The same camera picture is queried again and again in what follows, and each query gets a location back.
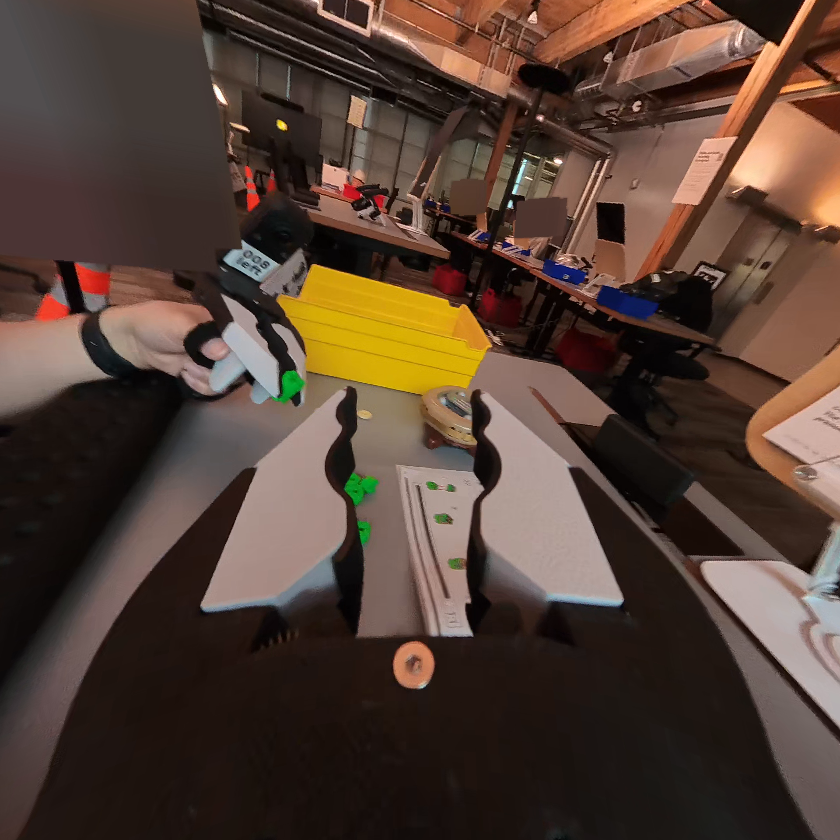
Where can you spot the white instruction booklet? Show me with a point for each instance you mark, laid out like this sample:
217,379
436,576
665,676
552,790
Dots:
441,572

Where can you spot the black and white toy robot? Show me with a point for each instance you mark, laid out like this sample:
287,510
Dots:
371,205

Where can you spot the round gold brick model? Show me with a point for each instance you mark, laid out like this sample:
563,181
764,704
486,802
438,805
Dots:
449,413

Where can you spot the black chair back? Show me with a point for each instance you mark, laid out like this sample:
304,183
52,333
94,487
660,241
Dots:
640,466

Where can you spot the silver air duct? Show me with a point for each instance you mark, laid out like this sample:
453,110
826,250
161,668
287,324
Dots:
669,62

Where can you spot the brown wooden strip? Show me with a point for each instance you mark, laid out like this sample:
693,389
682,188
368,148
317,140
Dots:
548,403

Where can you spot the wooden board with paper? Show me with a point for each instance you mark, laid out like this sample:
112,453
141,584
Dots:
774,420

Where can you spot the grey desk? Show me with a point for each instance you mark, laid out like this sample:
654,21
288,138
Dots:
394,439

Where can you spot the yellow plastic bin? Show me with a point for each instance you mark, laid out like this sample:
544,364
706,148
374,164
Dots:
387,328

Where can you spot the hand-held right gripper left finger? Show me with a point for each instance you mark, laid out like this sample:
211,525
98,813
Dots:
275,525

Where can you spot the green toy brick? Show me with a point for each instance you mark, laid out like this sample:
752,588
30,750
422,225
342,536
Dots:
364,531
361,487
289,386

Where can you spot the orange traffic cone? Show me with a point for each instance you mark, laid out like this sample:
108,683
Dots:
251,190
92,282

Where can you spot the wooden support post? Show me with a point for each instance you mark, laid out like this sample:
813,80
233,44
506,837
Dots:
735,131

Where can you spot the white stand base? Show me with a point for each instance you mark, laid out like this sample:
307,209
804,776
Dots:
754,604

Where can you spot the black backpack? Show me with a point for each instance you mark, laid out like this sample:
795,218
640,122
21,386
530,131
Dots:
676,295

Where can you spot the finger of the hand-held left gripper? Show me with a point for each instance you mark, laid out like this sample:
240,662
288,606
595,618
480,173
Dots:
253,341
296,358

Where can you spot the white paper sign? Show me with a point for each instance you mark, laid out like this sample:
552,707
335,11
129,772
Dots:
705,170

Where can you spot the red storage bin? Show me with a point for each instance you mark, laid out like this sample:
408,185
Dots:
502,308
449,279
587,351

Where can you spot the grey background table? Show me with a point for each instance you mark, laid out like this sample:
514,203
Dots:
380,233

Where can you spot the black wristband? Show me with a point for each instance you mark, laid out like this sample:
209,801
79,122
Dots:
102,344

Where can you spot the blue plastic bin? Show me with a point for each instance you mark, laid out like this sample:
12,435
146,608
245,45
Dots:
627,303
563,272

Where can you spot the long background table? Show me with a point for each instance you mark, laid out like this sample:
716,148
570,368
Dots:
656,325

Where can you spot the black office chair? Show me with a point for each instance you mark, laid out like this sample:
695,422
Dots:
656,374

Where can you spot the dark textured panel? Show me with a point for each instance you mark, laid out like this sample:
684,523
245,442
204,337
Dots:
72,492

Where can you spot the person's left hand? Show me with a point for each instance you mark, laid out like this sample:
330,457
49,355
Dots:
154,338

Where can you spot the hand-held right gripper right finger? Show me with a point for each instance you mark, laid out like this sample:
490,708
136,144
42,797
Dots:
544,525

